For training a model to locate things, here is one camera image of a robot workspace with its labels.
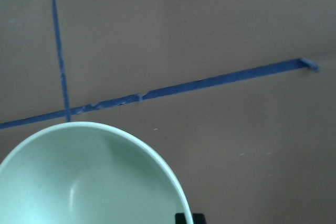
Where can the green bowl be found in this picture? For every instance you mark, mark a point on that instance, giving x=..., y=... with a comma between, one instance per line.
x=85, y=172

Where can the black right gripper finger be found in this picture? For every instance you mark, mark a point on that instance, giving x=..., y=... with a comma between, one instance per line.
x=197, y=219

